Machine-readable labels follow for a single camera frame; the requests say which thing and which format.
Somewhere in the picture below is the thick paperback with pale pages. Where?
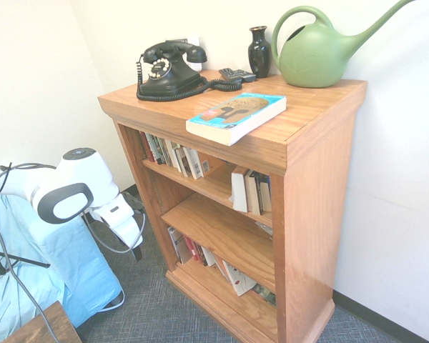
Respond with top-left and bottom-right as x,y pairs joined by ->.
230,165 -> 250,214

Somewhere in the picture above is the black glossy vase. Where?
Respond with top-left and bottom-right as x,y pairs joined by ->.
248,25 -> 272,79

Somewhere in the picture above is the orange spine paperback book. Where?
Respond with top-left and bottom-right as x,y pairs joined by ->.
212,254 -> 232,283

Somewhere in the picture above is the dark spine travel guidebook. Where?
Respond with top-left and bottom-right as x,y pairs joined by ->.
253,171 -> 271,215

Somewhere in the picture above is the oak wooden bookshelf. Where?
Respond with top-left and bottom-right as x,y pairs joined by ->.
97,69 -> 368,343

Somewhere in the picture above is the dark red spine book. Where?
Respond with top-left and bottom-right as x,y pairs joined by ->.
139,131 -> 152,161

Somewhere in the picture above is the large white cover book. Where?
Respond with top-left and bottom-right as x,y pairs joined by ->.
221,259 -> 257,297

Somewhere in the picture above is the pale grey paperback book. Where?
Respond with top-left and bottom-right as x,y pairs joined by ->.
167,226 -> 193,265

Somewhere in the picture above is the red spine paperback book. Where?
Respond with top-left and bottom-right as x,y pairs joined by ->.
191,241 -> 209,267
182,235 -> 201,264

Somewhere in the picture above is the black rotary telephone with cord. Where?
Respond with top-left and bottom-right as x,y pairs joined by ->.
135,41 -> 244,103

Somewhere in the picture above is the dark wooden table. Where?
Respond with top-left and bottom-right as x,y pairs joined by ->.
1,299 -> 84,343

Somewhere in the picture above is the orange book with barcode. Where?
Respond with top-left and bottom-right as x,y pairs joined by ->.
198,151 -> 227,179

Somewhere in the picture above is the thin black tripod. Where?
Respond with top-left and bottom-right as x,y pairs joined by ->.
0,248 -> 51,283

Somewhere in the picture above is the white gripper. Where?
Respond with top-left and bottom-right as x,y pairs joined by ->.
92,199 -> 144,263

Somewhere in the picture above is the upright paperback book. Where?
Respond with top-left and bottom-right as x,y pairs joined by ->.
243,169 -> 262,217
262,174 -> 273,214

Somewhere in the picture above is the light blue cloth cover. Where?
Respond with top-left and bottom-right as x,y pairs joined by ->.
0,192 -> 125,343

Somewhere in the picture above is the grey camera cable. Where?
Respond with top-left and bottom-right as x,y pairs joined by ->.
0,162 -> 146,343

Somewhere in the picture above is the dark green flat book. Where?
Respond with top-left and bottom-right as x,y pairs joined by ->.
250,283 -> 277,307

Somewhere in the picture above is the green plastic watering can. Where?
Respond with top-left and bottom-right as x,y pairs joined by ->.
270,0 -> 419,89

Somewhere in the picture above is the white paperback book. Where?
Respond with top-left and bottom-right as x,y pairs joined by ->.
184,146 -> 205,180
199,246 -> 217,268

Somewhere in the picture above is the white power cord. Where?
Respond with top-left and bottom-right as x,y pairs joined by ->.
89,288 -> 126,312

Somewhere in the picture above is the cream paperback book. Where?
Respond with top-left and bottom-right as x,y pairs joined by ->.
164,139 -> 184,172

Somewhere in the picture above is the black remote control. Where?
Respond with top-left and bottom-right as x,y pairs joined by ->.
218,67 -> 245,82
235,69 -> 257,84

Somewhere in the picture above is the blue cover paperback book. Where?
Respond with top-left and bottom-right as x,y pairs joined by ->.
184,91 -> 287,147

